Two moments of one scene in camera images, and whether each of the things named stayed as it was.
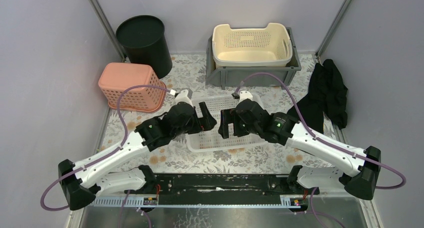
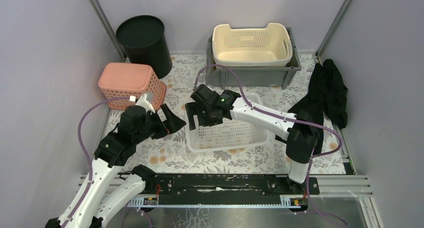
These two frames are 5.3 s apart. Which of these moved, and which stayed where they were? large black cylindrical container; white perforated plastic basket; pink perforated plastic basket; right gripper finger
Moved: right gripper finger
Stayed: white perforated plastic basket; pink perforated plastic basket; large black cylindrical container
